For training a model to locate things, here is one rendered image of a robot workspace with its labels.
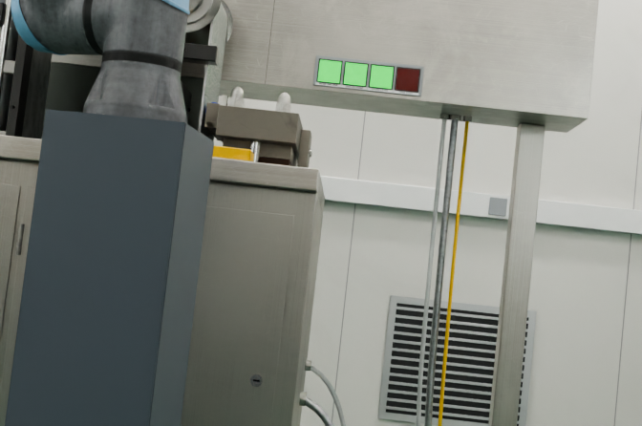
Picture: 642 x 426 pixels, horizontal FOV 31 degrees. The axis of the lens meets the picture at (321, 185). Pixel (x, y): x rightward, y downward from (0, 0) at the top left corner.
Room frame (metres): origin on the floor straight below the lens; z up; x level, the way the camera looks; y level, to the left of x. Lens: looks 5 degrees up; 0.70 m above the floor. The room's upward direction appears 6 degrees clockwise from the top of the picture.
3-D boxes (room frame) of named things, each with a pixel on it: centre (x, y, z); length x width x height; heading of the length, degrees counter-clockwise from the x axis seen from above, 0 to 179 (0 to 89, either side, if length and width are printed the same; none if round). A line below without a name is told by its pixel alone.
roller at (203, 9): (2.46, 0.31, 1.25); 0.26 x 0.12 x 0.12; 178
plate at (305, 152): (2.51, 0.04, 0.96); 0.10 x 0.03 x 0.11; 178
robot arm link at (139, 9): (1.70, 0.29, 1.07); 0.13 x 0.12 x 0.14; 68
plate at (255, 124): (2.50, 0.13, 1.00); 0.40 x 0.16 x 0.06; 178
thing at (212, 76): (2.46, 0.25, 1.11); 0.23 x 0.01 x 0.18; 178
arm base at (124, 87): (1.69, 0.28, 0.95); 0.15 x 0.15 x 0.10
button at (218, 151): (2.10, 0.16, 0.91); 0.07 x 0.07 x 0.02; 88
